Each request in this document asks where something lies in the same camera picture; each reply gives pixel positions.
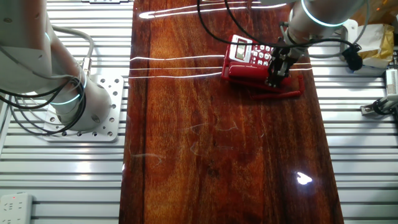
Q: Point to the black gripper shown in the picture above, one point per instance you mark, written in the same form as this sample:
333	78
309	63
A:
284	57

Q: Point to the red telephone handset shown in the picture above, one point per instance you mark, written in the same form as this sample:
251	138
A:
248	73

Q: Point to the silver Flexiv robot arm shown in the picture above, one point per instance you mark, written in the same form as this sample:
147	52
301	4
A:
28	46

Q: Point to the red telephone base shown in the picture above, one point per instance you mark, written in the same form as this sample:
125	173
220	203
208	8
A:
237	49

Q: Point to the blue carton box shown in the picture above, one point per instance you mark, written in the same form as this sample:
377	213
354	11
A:
373	70

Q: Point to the metal clamp tool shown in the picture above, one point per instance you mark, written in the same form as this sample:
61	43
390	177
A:
370	108

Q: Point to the white tissue paper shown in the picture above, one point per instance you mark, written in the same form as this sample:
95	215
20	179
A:
373	35

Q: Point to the yellow package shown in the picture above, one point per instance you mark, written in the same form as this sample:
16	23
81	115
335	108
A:
385	46

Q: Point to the brown cardboard box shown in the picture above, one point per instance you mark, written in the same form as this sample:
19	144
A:
382	12

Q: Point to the glossy wood-grain board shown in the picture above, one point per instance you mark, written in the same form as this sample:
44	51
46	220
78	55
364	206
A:
174	193

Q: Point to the white power strip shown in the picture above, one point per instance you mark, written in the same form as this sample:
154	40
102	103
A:
15	208

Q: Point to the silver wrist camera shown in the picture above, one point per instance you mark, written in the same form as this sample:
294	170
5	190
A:
349	29

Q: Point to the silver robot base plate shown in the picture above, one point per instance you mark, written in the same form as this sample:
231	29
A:
113	124

